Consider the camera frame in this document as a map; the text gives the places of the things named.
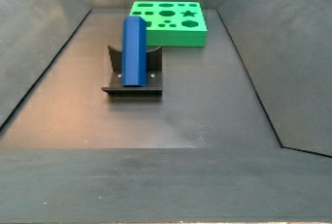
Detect black curved cradle stand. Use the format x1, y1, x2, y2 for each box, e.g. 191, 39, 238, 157
102, 47, 162, 95

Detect green shape sorter board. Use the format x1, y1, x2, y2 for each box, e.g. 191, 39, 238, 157
130, 1, 208, 48

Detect blue hexagonal prism block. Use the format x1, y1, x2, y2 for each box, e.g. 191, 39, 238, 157
122, 16, 146, 87

